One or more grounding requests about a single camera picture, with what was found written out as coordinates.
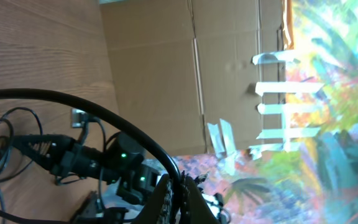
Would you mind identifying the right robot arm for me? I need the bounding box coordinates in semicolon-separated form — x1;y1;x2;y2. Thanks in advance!
12;133;160;205

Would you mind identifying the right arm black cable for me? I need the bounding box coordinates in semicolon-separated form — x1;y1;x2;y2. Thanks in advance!
53;114;130;215

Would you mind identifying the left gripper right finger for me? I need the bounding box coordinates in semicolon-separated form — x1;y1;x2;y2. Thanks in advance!
180;175;219;224

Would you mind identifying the black USB cable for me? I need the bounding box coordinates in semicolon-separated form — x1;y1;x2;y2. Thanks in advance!
0;88;183;224

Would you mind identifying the colourful painted backdrop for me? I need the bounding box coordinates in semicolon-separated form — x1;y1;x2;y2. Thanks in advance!
175;1;358;223

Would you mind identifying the brown cardboard box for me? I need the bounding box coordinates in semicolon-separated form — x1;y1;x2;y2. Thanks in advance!
101;0;285;156

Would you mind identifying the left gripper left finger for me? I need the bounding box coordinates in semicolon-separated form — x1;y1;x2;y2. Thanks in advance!
132;174;173;224

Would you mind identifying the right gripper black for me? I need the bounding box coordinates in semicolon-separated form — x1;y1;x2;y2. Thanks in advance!
12;134;83;177

